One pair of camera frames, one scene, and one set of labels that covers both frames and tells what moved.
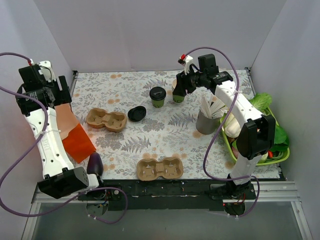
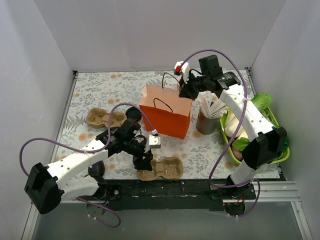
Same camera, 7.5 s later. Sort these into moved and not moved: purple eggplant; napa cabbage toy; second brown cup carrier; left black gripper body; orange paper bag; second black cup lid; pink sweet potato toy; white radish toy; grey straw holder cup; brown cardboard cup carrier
Moved: left black gripper body; orange paper bag
Not moved: brown cardboard cup carrier; second brown cup carrier; white radish toy; second black cup lid; pink sweet potato toy; napa cabbage toy; purple eggplant; grey straw holder cup
